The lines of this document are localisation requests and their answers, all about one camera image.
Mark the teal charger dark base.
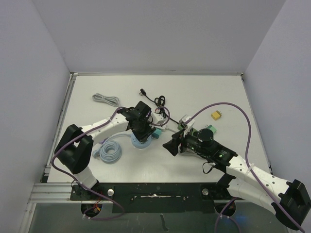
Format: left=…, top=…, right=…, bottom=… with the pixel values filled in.
left=152, top=128, right=162, bottom=139

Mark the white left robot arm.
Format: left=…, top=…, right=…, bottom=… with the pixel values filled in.
left=51, top=101, right=156, bottom=200

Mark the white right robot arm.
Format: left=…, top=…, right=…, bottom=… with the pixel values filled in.
left=163, top=129, right=311, bottom=231

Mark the green power strip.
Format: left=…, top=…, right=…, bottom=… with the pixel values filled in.
left=177, top=124, right=198, bottom=136

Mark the white USB power strip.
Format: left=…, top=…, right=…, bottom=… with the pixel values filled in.
left=156, top=123, right=177, bottom=132

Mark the mint charger by green strip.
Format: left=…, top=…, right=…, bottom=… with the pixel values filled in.
left=206, top=125, right=217, bottom=133

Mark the round blue power socket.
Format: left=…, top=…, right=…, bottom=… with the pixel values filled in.
left=131, top=134, right=152, bottom=149

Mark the yellow charger far right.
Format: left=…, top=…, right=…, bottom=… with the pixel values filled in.
left=210, top=111, right=222, bottom=120

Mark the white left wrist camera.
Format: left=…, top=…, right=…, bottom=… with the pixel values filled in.
left=151, top=109, right=167, bottom=127

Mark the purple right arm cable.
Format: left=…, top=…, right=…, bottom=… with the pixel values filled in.
left=187, top=101, right=306, bottom=233

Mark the grey cable bundle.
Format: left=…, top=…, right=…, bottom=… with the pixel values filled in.
left=92, top=93, right=120, bottom=105

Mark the coiled blue power cord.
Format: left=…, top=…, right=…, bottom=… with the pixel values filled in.
left=92, top=132, right=133, bottom=165

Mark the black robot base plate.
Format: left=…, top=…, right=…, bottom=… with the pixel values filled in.
left=69, top=183, right=246, bottom=214

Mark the aluminium frame rail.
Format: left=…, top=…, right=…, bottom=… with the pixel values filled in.
left=18, top=183, right=73, bottom=233

